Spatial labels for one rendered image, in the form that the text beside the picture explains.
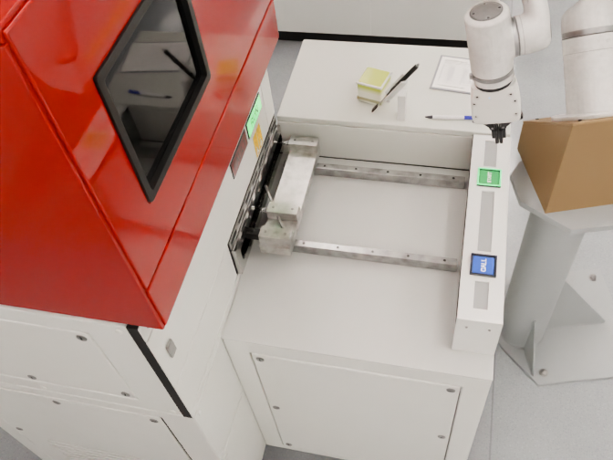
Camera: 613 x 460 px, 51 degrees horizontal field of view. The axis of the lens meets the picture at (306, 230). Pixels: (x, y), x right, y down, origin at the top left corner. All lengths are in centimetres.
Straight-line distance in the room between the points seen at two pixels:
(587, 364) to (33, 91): 210
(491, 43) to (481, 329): 58
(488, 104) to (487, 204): 27
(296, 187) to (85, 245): 86
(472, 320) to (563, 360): 111
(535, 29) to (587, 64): 33
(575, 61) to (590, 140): 19
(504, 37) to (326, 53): 78
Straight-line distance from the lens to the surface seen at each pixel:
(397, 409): 171
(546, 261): 201
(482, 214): 155
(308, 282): 160
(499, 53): 133
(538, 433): 235
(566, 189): 171
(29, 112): 77
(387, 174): 177
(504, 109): 143
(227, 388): 168
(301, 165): 176
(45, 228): 96
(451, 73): 189
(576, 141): 159
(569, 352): 249
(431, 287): 158
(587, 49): 163
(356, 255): 161
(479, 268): 145
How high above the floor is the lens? 215
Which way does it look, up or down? 52 degrees down
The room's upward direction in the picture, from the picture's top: 9 degrees counter-clockwise
